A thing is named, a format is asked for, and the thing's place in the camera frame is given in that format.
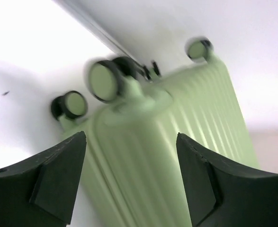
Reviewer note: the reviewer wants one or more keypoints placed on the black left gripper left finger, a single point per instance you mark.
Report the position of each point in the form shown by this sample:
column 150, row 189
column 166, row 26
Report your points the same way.
column 40, row 191

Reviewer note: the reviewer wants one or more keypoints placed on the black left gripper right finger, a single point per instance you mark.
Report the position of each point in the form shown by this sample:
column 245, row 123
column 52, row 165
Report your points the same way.
column 223, row 193

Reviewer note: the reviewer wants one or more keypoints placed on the light green suitcase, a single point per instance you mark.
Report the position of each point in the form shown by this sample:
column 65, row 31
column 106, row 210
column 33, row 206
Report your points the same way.
column 131, row 170

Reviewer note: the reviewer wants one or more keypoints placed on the left aluminium table rail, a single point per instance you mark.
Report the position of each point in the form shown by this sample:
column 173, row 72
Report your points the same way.
column 80, row 12

